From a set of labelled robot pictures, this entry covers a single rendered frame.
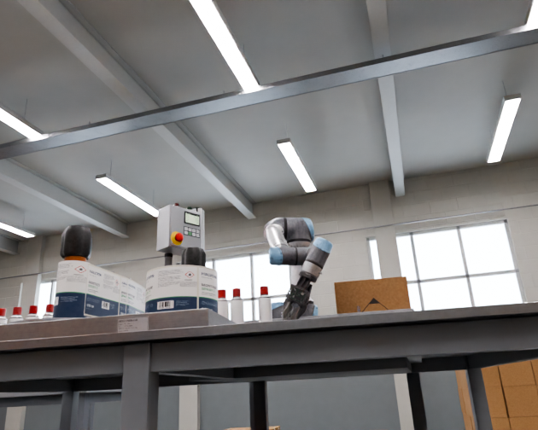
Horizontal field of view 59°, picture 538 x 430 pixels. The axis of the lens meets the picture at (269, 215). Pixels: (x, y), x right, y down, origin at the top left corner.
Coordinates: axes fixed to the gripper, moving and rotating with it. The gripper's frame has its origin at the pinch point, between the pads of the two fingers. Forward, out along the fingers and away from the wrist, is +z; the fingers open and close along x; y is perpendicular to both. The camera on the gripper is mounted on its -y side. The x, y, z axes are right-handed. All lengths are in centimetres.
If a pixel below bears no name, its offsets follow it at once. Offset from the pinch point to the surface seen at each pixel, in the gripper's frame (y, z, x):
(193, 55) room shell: -172, -193, -220
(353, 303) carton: -19.2, -20.7, 18.0
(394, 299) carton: -18.9, -29.2, 32.7
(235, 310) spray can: 3.0, 4.1, -19.6
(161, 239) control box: -2, -8, -64
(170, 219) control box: 1, -17, -64
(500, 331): 81, -13, 53
